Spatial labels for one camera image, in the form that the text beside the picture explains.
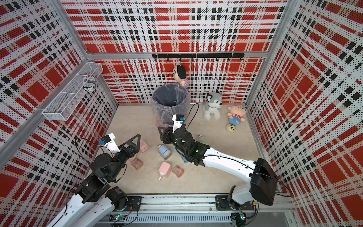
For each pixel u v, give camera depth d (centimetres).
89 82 78
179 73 91
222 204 73
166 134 62
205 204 75
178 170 85
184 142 51
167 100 98
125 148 58
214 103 99
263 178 40
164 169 80
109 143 59
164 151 84
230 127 101
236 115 105
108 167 53
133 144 60
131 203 73
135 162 88
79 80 84
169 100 100
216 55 88
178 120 62
